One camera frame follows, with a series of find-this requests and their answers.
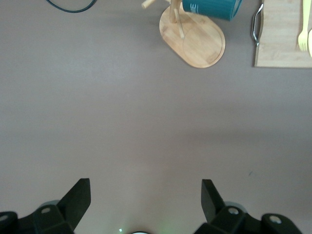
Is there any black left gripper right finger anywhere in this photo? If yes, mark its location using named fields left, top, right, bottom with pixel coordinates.
left=195, top=179, right=303, bottom=234

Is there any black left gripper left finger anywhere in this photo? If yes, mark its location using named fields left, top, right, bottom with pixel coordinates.
left=0, top=178, right=91, bottom=234

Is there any teal ribbed cup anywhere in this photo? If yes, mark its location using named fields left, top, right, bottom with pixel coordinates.
left=181, top=0, right=243, bottom=22

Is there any brown table mat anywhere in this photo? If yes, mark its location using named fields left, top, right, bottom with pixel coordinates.
left=0, top=0, right=312, bottom=234

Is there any wooden mug tree stand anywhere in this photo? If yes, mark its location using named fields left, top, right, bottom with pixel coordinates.
left=141, top=0, right=226, bottom=69

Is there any yellow plastic fork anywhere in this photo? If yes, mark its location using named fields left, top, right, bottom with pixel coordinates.
left=297, top=0, right=310, bottom=52

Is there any black looped cable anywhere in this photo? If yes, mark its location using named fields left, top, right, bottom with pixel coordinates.
left=45, top=0, right=97, bottom=13

